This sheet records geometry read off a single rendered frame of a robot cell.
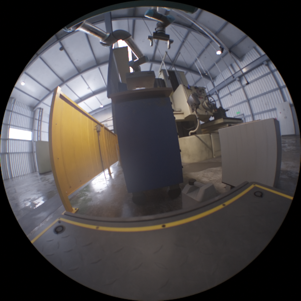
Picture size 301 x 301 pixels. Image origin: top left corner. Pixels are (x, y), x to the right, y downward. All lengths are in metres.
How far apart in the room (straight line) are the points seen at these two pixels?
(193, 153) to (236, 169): 1.51
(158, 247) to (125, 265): 0.07
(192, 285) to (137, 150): 0.73
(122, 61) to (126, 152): 1.22
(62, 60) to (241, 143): 10.32
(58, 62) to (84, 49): 2.32
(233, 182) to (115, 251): 0.90
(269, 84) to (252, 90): 1.81
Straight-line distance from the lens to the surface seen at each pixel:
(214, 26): 9.13
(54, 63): 10.19
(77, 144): 1.41
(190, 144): 2.23
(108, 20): 4.95
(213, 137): 2.60
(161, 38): 0.95
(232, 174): 0.92
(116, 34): 1.02
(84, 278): 0.21
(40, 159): 7.01
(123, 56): 1.46
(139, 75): 0.92
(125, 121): 0.76
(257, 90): 9.85
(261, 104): 9.61
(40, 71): 10.73
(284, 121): 8.57
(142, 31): 8.75
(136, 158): 0.72
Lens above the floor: 0.49
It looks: 2 degrees down
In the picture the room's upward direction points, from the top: 9 degrees counter-clockwise
